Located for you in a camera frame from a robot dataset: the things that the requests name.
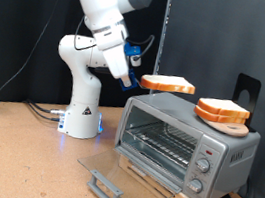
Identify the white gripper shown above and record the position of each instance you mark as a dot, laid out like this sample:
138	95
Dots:
116	62

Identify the toy bread slice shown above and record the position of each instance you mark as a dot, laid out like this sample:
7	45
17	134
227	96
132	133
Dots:
210	116
168	83
222	106

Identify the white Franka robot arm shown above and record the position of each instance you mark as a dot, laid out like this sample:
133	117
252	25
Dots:
81	104

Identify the metal oven rack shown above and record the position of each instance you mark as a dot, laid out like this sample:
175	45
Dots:
165	144

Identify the silver oven knob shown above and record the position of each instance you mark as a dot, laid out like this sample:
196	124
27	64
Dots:
203	165
195	185

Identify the silver toaster oven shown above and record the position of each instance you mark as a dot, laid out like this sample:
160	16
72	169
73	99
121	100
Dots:
231	155

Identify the grey metal pole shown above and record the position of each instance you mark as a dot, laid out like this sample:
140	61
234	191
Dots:
163	33

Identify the round wooden board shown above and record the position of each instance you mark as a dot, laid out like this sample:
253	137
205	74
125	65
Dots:
232	130

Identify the black metal bookend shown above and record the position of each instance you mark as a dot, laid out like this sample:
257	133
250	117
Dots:
243	82

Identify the grey curtain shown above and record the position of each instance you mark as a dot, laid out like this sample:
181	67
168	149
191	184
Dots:
234	34

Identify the black curtain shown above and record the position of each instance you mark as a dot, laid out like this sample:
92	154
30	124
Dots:
18	10

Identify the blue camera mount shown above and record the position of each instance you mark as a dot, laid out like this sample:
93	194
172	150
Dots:
131	50

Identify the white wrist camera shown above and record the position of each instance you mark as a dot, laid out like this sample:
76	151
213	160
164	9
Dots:
110	38

